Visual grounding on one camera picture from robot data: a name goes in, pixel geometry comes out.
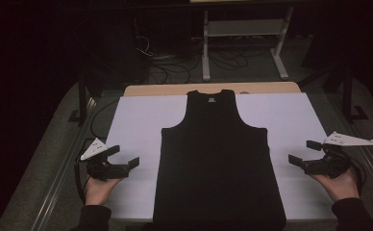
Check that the person's right hand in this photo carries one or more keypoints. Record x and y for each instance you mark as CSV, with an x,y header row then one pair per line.
x,y
338,186

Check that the white metal table frame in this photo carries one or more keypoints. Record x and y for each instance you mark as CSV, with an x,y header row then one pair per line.
x,y
243,27

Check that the black tank top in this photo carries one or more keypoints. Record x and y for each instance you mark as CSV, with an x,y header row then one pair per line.
x,y
218,166

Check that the black metal stand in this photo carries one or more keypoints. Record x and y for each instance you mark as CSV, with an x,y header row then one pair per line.
x,y
82,96
347,93

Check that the round table grommet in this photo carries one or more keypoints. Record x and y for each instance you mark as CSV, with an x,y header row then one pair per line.
x,y
244,92

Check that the white paper work sheet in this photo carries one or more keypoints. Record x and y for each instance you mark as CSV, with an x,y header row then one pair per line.
x,y
136,128

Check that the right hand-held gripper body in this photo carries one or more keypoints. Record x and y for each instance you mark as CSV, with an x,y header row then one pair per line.
x,y
330,163

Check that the wooden table edge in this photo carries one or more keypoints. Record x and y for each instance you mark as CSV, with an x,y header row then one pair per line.
x,y
162,89

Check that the person's left hand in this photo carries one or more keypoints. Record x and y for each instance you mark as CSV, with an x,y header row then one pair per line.
x,y
98,191

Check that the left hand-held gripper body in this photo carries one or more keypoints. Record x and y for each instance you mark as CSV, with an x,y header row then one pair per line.
x,y
106,170

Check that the metal floor rail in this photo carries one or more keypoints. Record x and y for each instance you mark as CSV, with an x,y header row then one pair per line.
x,y
66,166
372,163

